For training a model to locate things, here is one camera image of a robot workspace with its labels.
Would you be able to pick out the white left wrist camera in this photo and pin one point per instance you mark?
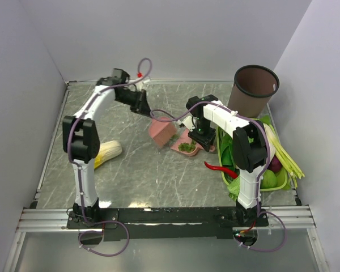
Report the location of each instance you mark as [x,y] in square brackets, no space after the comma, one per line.
[143,80]

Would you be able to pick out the pink plastic dustpan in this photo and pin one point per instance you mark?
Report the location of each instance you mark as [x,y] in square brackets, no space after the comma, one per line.
[185,138]

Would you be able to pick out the green lettuce leaf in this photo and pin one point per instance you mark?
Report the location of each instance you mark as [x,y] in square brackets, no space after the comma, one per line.
[234,189]

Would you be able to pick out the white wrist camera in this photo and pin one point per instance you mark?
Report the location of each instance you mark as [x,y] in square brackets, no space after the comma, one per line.
[187,122]
[143,80]

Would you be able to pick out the brown plastic trash bin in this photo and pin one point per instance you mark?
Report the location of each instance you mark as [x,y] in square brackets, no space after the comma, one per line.
[253,87]

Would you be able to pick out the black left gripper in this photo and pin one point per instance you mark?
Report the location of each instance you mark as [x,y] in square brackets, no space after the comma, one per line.
[141,105]

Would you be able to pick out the yellow green leek stalks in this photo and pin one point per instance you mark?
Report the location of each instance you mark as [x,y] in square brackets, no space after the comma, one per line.
[285,159]

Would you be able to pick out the yellow white napa cabbage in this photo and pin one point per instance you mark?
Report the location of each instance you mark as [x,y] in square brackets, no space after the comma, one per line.
[108,150]

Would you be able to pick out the red chili pepper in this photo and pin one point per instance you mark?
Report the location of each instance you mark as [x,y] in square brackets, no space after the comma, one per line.
[223,169]

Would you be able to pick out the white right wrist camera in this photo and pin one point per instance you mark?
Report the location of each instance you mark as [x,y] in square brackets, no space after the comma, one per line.
[187,122]

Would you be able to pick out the dark green leafy vegetable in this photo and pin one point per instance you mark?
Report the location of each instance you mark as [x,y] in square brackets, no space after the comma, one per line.
[226,145]

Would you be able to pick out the pink hand brush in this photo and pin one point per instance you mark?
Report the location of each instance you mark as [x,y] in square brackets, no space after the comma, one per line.
[162,131]

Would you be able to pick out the green plastic vegetable basket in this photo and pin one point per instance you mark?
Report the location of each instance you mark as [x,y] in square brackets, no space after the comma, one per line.
[282,176]

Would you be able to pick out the aluminium frame rail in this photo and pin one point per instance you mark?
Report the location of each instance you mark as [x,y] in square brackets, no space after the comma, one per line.
[55,220]

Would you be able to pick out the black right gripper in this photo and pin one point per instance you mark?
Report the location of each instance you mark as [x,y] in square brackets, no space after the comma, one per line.
[205,141]

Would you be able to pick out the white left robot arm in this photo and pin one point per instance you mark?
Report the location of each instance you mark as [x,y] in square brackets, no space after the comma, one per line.
[81,140]

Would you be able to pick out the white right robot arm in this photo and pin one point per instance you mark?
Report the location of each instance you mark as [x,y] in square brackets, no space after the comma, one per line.
[250,148]

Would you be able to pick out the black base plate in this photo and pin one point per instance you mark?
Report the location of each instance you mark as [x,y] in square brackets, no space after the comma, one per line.
[169,222]

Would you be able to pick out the purple onion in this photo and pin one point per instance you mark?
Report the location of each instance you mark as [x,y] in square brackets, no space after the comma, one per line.
[275,165]

